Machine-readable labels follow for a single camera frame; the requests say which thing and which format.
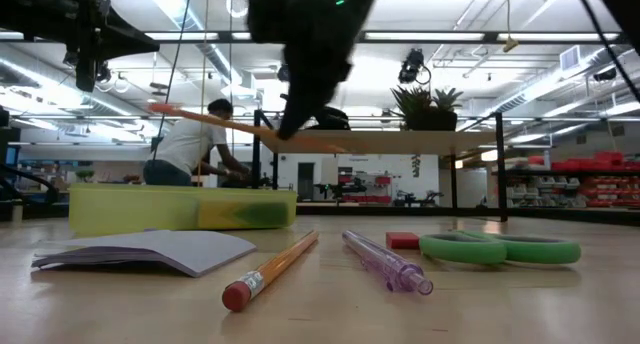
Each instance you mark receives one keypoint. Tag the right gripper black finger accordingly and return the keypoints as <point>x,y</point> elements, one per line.
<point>310,104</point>

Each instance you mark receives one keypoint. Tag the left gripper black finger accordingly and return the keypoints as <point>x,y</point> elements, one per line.
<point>120,34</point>

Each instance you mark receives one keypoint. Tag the orange pencil with pink eraser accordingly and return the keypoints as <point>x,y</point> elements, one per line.
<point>215,120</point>
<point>270,271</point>

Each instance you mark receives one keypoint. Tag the Crayola crayon box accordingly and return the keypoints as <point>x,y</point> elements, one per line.
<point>225,215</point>

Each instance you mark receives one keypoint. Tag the red eraser block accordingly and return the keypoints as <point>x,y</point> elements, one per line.
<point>402,240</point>

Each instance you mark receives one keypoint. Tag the clear purple pen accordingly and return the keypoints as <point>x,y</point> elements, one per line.
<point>385,266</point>

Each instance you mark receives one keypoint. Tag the grey paper notebook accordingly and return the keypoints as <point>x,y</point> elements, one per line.
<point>200,249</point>

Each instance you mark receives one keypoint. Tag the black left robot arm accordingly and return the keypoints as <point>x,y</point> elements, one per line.
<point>25,9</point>

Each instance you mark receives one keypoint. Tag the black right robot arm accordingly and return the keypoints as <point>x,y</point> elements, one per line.
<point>625,4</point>

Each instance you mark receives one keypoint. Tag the black stapler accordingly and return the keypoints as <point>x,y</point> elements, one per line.
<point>332,119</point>

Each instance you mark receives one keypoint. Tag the round black ceiling spotlight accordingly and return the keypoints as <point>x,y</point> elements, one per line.
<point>283,73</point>

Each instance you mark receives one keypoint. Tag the grey door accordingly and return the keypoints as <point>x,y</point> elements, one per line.
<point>305,181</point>

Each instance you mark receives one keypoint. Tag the wooden shelf with black legs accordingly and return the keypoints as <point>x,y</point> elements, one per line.
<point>380,141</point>

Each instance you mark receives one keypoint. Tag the black background robot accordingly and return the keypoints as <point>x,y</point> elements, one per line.
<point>345,188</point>

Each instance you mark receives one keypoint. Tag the dark green succulent plant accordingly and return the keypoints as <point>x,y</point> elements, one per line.
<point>412,101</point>

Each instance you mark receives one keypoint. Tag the black plant pot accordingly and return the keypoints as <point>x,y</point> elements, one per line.
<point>430,121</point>

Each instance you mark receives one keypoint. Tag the person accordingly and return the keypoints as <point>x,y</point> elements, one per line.
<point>185,144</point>

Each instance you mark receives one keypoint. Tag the light green succulent plant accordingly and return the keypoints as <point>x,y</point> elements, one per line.
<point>446,99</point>

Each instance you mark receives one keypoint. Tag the translucent green plastic container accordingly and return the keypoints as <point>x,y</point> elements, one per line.
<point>125,209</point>

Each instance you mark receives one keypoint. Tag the white ceiling air vent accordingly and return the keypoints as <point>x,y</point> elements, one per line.
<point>570,59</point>

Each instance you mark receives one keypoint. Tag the shelving with red bins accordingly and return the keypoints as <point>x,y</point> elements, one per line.
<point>600,164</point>

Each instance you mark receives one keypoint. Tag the black hanging camera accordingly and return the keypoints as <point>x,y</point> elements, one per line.
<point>411,64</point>

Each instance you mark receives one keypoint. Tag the black table edge rail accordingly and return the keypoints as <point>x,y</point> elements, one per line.
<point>400,210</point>

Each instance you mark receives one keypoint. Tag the black overhead frame bar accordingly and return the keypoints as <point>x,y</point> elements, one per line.
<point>495,36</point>

